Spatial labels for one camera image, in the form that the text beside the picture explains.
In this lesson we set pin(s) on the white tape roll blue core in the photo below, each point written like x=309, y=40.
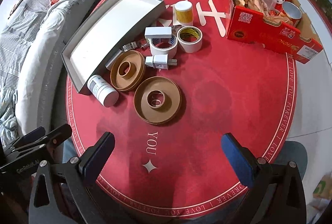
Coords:
x=155, y=51

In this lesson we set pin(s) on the grey tray box white inside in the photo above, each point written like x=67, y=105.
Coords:
x=109, y=29

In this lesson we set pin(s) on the red cardboard box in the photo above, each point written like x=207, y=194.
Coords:
x=259, y=32

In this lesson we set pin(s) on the white tape roll yellow core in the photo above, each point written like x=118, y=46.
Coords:
x=190, y=46

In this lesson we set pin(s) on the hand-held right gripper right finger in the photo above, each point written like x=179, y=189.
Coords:
x=236, y=161

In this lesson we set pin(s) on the person's left leg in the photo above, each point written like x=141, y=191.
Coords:
x=68, y=147

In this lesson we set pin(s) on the clear bag of pastries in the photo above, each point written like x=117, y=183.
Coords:
x=253, y=2

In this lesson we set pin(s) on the metal can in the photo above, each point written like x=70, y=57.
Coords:
x=291, y=13

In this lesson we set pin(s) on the white power adapter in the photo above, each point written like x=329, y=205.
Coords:
x=158, y=62

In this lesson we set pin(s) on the yellow label bottle white cap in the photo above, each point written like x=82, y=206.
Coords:
x=183, y=15

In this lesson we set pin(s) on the green printed cardboard box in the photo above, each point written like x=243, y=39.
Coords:
x=323, y=185

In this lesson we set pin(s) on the white pill bottle blue label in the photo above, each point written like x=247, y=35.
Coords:
x=102, y=90

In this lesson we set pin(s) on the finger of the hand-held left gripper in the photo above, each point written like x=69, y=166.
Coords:
x=33, y=133
x=59, y=133

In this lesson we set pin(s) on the grey covered sofa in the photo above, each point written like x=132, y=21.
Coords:
x=26, y=45

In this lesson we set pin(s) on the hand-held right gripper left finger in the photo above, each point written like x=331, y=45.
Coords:
x=99, y=156

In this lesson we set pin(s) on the white rectangular box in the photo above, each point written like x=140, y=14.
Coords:
x=158, y=32

